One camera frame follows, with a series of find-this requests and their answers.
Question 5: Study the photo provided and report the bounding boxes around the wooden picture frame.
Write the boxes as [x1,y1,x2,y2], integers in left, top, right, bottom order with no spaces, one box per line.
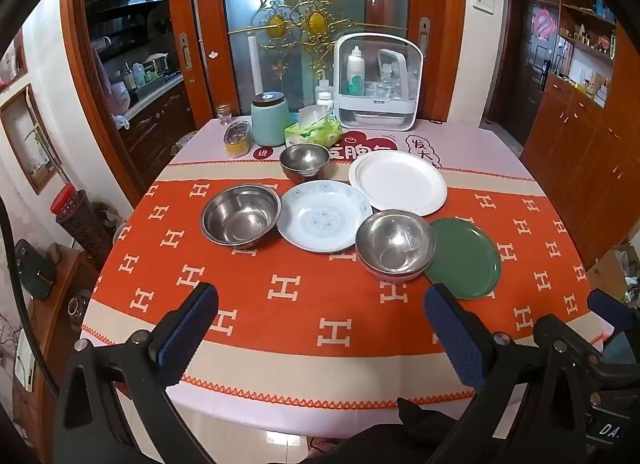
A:
[0,84,63,195]

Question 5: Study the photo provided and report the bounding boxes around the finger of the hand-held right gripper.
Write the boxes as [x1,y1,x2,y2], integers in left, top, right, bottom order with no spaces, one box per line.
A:
[585,349,640,450]
[586,288,638,345]

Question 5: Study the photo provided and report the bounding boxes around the red lidded jar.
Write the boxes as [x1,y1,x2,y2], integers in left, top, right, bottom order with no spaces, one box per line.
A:
[50,183,86,219]

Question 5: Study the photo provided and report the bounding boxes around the round steel bowl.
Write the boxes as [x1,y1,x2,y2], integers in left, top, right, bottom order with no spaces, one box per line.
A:
[355,209,437,275]

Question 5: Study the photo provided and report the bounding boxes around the glass jar with yellow contents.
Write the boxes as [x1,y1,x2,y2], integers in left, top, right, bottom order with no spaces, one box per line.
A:
[222,120,252,157]

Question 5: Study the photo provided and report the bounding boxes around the wide steel bowl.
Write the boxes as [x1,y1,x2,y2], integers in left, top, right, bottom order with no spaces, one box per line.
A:
[201,184,282,249]

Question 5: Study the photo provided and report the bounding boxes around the white bottle with teal label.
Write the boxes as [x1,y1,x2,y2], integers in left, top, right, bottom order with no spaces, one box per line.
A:
[347,46,365,95]

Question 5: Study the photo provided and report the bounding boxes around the green plate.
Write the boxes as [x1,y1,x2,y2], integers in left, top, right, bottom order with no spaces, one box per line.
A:
[424,217,502,301]

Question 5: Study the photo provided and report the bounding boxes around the plain white plate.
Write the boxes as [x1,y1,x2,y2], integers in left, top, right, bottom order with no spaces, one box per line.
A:
[348,150,448,217]

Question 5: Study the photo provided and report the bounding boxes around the orange printed tablecloth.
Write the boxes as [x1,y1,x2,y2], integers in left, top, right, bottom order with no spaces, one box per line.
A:
[80,117,616,437]

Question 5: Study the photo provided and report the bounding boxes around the gold door ornament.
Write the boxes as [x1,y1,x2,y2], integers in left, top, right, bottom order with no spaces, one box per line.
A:
[227,0,408,80]

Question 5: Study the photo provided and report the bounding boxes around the wood framed glass door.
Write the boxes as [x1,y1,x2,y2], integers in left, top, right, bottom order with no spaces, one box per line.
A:
[165,0,468,127]

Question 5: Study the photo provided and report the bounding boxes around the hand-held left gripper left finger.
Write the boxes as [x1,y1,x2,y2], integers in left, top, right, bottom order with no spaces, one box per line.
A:
[52,283,219,464]

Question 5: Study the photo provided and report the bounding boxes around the red door poster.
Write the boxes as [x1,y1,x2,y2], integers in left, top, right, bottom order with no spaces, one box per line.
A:
[532,7,557,40]

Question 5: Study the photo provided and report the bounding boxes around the white storage box with handle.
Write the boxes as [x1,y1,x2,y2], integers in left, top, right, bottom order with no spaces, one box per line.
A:
[333,33,425,131]

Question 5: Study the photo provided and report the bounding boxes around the cardboard box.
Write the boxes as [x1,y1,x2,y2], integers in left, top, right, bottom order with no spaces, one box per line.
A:
[585,244,636,302]

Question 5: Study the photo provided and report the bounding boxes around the green tissue pack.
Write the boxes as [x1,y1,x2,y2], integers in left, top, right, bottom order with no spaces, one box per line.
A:
[284,105,344,147]

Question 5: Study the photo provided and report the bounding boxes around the wooden side table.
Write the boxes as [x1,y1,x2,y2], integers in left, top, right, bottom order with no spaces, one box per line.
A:
[10,244,101,464]

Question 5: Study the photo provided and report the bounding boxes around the tall wooden cabinet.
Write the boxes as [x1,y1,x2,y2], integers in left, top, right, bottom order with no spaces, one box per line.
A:
[520,0,640,265]

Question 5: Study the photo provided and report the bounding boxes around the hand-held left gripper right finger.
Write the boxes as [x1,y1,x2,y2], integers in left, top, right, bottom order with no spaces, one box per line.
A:
[425,283,591,464]

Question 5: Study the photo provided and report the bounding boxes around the blue patterned white plate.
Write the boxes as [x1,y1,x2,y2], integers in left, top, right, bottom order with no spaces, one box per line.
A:
[276,180,373,254]

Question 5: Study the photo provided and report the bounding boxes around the dark patterned vase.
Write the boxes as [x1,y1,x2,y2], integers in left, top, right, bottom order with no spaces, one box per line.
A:
[62,209,115,270]

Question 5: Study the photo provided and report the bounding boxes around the dark entry door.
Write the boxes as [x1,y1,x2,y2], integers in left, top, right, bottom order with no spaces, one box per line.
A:
[510,0,561,145]

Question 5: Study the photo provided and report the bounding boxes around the black cable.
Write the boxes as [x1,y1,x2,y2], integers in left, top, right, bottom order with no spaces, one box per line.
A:
[0,194,56,410]

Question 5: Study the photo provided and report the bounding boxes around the small steel bowl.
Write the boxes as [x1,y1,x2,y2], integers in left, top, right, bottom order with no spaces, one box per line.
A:
[279,144,331,182]

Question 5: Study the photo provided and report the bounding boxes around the mint green canister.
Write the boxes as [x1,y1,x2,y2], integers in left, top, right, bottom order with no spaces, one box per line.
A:
[250,92,291,146]

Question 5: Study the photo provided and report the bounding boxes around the wooden kitchen cabinet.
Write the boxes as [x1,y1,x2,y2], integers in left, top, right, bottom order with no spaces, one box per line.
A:
[82,0,198,185]

